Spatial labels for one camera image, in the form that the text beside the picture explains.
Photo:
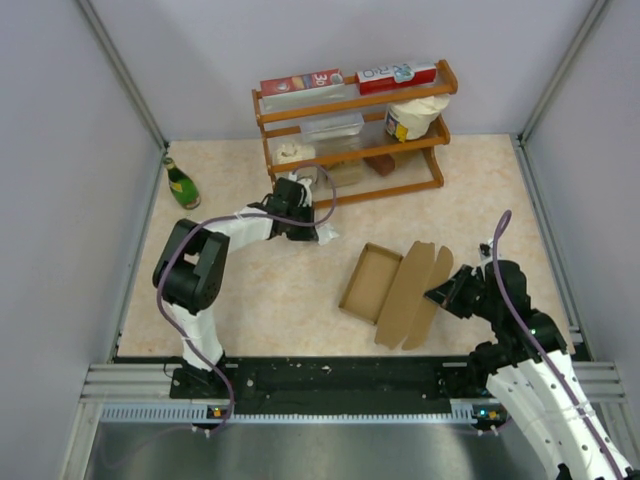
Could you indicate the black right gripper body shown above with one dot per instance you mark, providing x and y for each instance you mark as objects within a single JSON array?
[{"x": 474, "y": 299}]

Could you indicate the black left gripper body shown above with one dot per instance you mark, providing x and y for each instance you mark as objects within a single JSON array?
[{"x": 299, "y": 232}]

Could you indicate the small clear plastic bag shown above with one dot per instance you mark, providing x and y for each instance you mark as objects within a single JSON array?
[{"x": 326, "y": 233}]

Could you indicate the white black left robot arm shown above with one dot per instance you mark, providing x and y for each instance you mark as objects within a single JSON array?
[{"x": 189, "y": 273}]

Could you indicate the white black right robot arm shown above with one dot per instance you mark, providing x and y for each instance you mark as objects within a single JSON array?
[{"x": 529, "y": 370}]

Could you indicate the red foil wrap box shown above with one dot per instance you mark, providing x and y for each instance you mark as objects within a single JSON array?
[{"x": 303, "y": 85}]

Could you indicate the red white toothpaste box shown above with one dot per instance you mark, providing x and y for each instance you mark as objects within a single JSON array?
[{"x": 395, "y": 76}]

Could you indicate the white bag lower shelf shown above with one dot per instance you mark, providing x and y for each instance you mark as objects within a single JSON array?
[{"x": 291, "y": 152}]

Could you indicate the white bag shelf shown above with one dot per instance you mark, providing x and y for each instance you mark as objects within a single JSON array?
[
  {"x": 410, "y": 120},
  {"x": 291, "y": 152}
]

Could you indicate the clear plastic container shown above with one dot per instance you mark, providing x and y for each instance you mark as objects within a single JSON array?
[{"x": 338, "y": 126}]

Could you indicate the green glass bottle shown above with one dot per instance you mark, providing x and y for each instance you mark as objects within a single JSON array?
[{"x": 181, "y": 185}]

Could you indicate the red brown brick block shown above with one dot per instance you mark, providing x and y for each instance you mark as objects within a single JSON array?
[{"x": 383, "y": 164}]

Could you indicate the white bag upper shelf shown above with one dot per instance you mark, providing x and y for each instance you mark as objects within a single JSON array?
[{"x": 410, "y": 120}]

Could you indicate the orange wooden shelf rack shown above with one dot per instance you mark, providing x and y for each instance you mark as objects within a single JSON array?
[{"x": 422, "y": 171}]

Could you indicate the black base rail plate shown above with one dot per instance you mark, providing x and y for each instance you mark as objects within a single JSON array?
[{"x": 324, "y": 386}]

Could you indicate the aluminium frame rail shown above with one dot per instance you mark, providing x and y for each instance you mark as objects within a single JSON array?
[{"x": 130, "y": 392}]

